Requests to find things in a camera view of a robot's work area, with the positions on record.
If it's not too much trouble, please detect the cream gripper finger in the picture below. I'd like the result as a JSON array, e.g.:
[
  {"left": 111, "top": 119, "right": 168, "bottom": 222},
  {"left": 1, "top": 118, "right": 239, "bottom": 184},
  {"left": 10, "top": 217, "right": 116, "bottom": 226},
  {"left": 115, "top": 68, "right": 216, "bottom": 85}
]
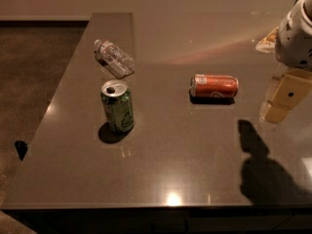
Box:
[
  {"left": 259, "top": 101, "right": 290, "bottom": 124},
  {"left": 265, "top": 76, "right": 280, "bottom": 100}
]

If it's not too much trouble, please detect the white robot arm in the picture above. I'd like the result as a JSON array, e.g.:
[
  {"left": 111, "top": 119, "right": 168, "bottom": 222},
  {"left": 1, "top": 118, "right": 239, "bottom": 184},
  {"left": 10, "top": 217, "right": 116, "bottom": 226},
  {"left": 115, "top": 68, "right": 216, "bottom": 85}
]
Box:
[{"left": 255, "top": 0, "right": 312, "bottom": 124}]

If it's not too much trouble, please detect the red coke can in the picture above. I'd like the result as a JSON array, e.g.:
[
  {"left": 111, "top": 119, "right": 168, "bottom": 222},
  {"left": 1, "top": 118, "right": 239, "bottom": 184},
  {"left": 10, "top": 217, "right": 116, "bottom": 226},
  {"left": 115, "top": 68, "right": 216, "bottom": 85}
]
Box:
[{"left": 189, "top": 74, "right": 239, "bottom": 98}]

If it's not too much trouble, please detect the green soda can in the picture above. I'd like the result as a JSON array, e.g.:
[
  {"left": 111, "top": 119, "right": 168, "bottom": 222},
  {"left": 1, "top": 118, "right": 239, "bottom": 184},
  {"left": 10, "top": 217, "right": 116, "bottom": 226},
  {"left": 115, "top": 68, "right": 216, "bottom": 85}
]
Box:
[{"left": 100, "top": 80, "right": 134, "bottom": 133}]

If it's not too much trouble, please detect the clear plastic water bottle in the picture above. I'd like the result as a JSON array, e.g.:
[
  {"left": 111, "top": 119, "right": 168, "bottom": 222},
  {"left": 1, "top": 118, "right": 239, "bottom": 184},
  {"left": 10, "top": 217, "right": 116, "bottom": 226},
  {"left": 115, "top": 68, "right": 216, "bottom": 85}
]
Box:
[{"left": 95, "top": 40, "right": 135, "bottom": 79}]

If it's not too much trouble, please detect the small black floor object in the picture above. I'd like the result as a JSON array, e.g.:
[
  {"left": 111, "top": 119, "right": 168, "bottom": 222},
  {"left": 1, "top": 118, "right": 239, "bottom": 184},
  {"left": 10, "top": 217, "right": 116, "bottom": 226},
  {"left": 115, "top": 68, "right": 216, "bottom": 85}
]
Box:
[{"left": 15, "top": 140, "right": 28, "bottom": 161}]

